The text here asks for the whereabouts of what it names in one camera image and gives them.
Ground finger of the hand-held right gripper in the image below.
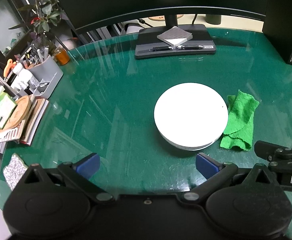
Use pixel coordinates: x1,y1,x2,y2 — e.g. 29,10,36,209
254,140,292,165

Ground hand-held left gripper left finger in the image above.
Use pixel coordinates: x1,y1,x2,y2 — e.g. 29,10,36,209
23,152,115,203

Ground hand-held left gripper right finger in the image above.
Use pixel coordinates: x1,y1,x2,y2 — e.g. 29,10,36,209
182,152,274,204

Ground green cloth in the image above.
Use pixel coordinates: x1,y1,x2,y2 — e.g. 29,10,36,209
219,89,260,152

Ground white round plate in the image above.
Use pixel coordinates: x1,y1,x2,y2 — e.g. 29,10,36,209
154,82,229,151

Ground stack of books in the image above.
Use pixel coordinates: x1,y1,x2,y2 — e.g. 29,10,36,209
0,97,49,153

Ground round wooden board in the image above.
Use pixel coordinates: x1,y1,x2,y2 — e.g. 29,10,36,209
0,95,35,133

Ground grey desk organiser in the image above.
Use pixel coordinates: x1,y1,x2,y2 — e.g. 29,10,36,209
26,55,64,98

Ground green tissue pack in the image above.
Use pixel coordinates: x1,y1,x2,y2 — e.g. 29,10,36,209
0,85,18,130

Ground white bottle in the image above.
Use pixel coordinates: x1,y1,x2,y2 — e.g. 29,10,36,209
11,62,33,90

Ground orange jar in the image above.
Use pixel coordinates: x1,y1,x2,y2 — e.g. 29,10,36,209
53,47,71,66

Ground black speaker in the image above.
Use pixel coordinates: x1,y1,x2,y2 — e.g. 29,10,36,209
262,0,292,68

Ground black pen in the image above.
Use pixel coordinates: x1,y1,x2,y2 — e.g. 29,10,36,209
149,44,206,52

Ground black monitor stand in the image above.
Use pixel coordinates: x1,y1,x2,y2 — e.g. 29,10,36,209
135,14,217,60

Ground grey notepad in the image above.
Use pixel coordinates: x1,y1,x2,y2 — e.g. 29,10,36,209
157,26,193,46

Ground olive green cylinder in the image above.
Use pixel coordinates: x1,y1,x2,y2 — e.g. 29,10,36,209
205,14,222,25

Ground potted plant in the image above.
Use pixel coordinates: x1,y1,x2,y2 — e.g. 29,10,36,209
8,0,69,53

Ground wooden coaster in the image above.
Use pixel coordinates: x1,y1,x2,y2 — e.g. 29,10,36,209
148,14,184,20

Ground black glass cabinet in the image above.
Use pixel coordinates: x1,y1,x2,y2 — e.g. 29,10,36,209
0,0,69,63

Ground orange-handled tool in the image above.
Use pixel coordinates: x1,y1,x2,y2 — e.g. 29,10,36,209
3,59,18,80

